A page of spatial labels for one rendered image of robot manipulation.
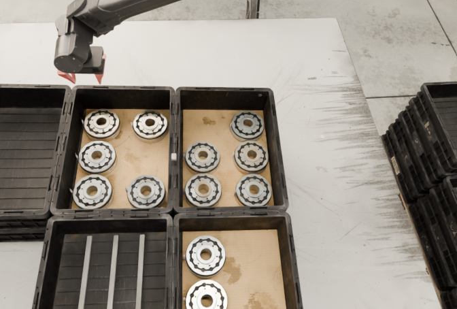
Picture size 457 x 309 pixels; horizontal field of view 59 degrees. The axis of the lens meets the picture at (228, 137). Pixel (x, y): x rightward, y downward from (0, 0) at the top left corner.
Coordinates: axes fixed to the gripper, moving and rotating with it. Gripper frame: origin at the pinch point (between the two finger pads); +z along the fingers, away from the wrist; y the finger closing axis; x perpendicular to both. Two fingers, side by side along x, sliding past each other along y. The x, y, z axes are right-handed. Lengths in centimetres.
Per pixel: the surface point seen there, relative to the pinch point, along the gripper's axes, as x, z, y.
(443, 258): -30, 79, 134
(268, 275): -45, 23, 47
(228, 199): -23.9, 23.1, 37.2
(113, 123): -0.1, 20.1, 3.8
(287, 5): 154, 105, 97
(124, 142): -4.9, 23.2, 7.0
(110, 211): -30.4, 13.3, 6.5
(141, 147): -6.6, 23.2, 11.9
